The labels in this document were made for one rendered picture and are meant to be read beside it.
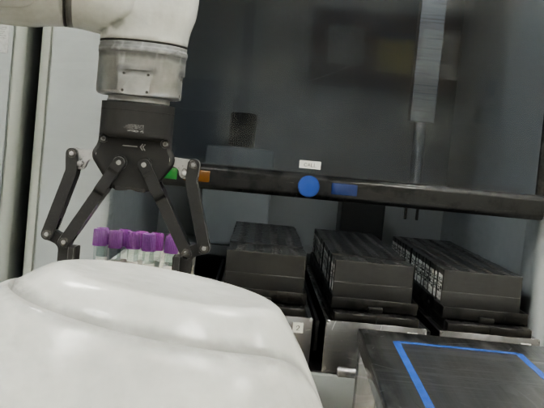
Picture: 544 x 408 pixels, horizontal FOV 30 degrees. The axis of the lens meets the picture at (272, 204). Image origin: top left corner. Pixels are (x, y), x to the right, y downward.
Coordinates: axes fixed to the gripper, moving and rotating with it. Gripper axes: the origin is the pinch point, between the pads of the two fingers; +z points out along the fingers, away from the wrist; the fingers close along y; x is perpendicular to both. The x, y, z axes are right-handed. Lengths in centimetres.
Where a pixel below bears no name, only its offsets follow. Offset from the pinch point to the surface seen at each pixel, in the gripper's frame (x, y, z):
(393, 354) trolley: 1.9, 29.0, 3.8
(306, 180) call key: 34.3, 19.5, -13.0
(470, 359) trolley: 3.1, 37.5, 3.8
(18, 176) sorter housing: 40.3, -21.2, -9.5
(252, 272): 36.4, 13.4, 0.6
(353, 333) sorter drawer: 29.0, 27.4, 6.7
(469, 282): 37, 44, -1
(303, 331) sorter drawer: 29.0, 20.8, 7.0
